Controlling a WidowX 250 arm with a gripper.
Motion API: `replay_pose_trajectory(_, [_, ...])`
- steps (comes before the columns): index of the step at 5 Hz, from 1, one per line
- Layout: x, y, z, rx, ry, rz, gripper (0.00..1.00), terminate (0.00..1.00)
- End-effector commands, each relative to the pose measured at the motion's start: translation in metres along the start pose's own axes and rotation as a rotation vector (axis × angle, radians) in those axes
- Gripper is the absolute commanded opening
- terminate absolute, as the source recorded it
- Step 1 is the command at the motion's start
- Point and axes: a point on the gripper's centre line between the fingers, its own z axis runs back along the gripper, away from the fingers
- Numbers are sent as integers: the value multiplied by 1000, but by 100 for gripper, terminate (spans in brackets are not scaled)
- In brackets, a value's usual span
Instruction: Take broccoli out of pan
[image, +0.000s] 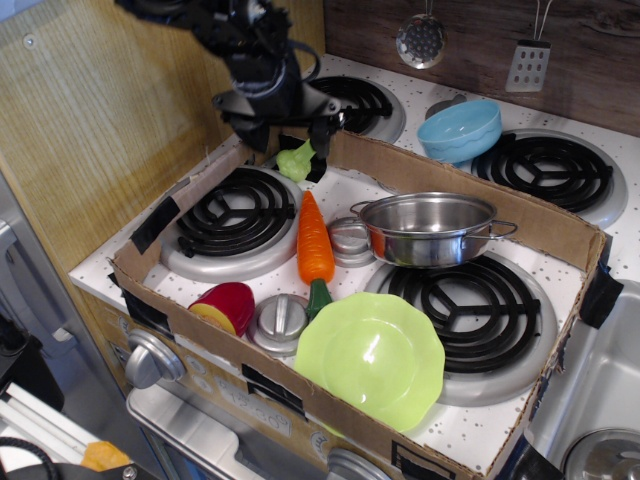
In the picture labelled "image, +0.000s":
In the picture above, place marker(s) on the orange object bottom left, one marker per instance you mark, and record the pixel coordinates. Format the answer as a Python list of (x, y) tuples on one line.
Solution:
[(102, 456)]

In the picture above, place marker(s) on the light green plastic plate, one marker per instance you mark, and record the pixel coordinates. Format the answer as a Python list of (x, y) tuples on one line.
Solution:
[(379, 354)]

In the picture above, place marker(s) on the silver stovetop knob centre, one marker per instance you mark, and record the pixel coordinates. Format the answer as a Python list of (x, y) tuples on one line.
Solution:
[(350, 242)]

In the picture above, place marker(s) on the silver stovetop knob front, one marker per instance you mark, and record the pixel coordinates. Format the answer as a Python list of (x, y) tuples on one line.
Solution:
[(278, 323)]

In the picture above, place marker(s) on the brown cardboard fence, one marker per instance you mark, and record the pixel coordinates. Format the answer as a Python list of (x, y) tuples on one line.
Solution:
[(361, 168)]

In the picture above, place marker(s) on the back right black burner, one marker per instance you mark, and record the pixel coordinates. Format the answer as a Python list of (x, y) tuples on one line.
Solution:
[(559, 168)]

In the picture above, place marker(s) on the red yellow toy pepper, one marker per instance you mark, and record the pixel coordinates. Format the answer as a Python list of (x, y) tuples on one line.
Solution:
[(230, 305)]

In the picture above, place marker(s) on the black burner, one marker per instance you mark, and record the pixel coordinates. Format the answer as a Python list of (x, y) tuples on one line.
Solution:
[(367, 108), (243, 228), (559, 168), (495, 322)]

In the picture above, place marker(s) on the hanging metal slotted spatula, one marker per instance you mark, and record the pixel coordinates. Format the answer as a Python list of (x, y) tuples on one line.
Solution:
[(530, 59)]

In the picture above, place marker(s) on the back left black burner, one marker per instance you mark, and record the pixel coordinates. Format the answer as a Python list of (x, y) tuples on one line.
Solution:
[(367, 108)]

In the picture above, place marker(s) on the hanging metal strainer ladle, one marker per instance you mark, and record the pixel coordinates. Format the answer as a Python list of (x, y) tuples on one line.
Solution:
[(421, 39)]

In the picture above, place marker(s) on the silver sink basin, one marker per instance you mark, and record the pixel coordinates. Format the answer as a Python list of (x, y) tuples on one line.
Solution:
[(587, 425)]

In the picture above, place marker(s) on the front left black burner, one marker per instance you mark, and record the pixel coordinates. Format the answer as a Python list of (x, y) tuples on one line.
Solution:
[(243, 228)]

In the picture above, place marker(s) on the orange toy carrot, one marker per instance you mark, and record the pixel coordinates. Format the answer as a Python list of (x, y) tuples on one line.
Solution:
[(315, 260)]

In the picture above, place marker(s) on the green toy broccoli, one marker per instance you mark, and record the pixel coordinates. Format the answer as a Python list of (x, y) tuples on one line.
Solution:
[(295, 164)]

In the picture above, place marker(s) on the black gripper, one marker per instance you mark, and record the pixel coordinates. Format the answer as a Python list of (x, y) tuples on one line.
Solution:
[(269, 89)]

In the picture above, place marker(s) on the front right black burner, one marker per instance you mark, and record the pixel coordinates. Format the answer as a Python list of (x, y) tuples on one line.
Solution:
[(495, 322)]

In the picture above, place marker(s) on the silver oven front knob right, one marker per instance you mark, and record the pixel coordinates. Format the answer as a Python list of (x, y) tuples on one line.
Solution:
[(346, 465)]

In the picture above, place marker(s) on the silver stovetop knob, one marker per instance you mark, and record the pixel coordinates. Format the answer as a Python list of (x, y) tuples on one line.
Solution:
[(350, 242), (278, 323)]

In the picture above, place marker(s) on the silver oven front knob left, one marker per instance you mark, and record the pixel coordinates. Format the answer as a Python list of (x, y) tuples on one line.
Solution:
[(151, 361)]

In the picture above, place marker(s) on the silver oven knob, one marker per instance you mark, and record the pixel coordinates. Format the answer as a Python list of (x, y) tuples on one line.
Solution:
[(151, 361), (346, 465)]

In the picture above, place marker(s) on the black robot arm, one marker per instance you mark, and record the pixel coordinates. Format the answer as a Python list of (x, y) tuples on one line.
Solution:
[(227, 27)]

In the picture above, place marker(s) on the silver metal pan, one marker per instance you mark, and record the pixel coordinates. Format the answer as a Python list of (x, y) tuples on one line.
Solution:
[(430, 229)]

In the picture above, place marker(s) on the light blue plastic bowl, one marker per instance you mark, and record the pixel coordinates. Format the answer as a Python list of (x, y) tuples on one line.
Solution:
[(461, 132)]

